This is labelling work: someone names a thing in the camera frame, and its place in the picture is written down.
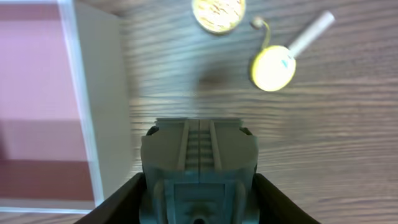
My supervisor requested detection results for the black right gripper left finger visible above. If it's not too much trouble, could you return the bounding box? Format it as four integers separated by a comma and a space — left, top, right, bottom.
75, 172, 146, 224

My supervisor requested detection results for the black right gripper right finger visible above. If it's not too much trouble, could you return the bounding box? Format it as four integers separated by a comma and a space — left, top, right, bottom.
253, 174, 320, 224

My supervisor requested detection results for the blue yellow toy truck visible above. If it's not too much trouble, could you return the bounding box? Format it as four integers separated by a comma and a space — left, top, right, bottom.
139, 118, 260, 224

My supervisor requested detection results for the yellow round patterned toy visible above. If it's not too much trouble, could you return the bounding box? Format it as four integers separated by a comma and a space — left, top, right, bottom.
192, 0, 246, 35

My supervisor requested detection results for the white box pink interior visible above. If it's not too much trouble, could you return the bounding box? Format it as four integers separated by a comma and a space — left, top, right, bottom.
1, 1, 132, 213

